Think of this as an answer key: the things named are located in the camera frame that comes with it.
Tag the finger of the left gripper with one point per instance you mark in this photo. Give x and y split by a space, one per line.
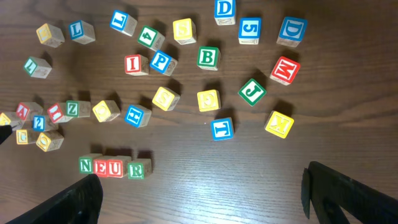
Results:
5 132

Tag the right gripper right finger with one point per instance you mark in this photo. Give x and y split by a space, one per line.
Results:
331 193

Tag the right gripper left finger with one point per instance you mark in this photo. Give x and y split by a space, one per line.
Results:
79 203

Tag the green N block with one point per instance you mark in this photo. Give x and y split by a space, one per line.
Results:
86 162

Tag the red E block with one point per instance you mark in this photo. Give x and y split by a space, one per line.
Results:
100 166

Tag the red U block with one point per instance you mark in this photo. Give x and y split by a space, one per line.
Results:
117 166

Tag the red 1 block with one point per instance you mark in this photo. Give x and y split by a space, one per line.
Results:
58 113

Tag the green R block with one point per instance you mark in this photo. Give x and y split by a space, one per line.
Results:
139 168

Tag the blue P block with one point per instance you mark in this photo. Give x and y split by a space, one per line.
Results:
163 63

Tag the yellow C block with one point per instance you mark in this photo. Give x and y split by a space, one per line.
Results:
26 136

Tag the red A block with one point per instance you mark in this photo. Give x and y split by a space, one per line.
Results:
27 110

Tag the blue 2 block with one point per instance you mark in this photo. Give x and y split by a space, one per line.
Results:
42 123

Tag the yellow block bottom left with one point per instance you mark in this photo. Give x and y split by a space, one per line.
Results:
49 141

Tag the green L block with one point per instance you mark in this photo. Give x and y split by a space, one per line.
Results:
37 67

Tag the green Z block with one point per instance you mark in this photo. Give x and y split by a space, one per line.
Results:
78 109

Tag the blue E block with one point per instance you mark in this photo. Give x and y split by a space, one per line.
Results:
137 116

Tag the plain yellow block top left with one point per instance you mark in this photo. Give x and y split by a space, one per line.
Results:
50 35

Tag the yellow M block far right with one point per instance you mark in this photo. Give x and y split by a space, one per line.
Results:
279 124

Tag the yellow S block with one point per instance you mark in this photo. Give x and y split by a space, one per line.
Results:
165 98

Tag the red I block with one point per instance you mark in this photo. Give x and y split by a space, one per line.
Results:
136 65

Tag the red M block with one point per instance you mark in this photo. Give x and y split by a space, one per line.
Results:
285 70

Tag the green J block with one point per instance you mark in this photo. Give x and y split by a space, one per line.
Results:
252 92

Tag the blue T block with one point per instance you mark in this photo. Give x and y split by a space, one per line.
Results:
222 129

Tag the blue tilted L block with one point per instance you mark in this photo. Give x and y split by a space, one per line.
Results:
123 23

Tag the yellow block right centre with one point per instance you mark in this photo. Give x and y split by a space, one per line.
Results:
208 100

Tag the green 4 block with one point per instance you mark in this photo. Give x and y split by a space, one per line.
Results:
151 38

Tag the blue D block far right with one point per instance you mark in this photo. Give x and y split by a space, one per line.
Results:
292 31

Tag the blue d block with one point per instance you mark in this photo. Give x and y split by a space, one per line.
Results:
292 31
225 12

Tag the green B block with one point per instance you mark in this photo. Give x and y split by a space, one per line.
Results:
208 58

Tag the yellow block top centre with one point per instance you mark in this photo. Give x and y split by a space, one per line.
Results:
184 31

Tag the blue 5 block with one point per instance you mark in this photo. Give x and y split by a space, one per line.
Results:
249 30

